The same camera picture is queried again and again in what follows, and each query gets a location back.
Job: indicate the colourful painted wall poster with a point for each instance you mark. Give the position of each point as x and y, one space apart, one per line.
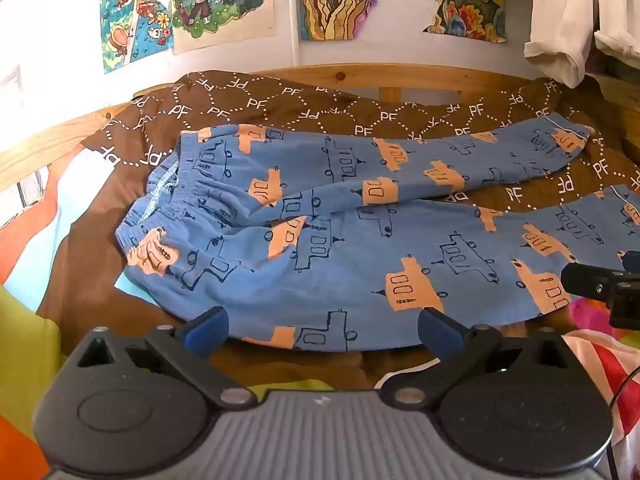
340 5

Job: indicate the white wall pipe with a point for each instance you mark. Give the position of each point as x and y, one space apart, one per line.
293 20

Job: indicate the wooden bed frame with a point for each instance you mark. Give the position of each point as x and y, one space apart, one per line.
430 76

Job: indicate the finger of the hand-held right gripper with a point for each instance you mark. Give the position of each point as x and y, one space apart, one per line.
582 280

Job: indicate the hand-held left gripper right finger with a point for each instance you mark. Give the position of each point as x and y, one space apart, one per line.
439 332

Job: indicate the cream hanging garment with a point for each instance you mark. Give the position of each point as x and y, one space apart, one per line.
560 15

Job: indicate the green cartoon wall poster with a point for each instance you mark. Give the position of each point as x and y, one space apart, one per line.
220 0

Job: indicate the blue pants with orange print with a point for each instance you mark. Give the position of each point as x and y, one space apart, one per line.
350 270

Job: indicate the multicoloured striped bedsheet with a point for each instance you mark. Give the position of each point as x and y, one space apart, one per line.
30 230

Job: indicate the brown patterned blanket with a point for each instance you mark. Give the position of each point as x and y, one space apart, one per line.
310 105

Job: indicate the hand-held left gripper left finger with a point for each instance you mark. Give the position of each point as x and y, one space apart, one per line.
206 329

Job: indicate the blue cartoon wall poster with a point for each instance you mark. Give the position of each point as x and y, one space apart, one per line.
125 15

